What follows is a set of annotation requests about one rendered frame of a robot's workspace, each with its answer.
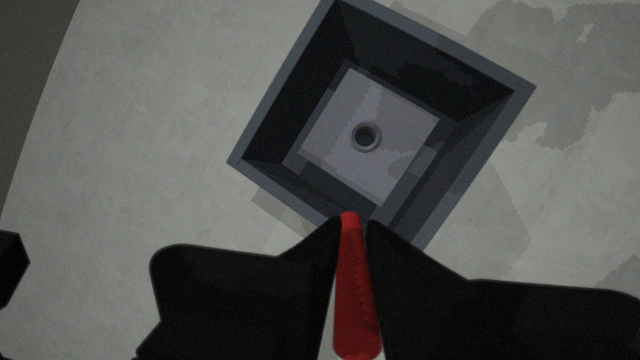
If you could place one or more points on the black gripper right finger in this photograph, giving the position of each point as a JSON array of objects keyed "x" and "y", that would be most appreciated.
[{"x": 426, "y": 311}]

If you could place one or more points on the red peg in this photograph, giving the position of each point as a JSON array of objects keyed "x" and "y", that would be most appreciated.
[{"x": 356, "y": 333}]

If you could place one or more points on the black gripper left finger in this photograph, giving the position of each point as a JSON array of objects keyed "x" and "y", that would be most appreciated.
[{"x": 289, "y": 292}]

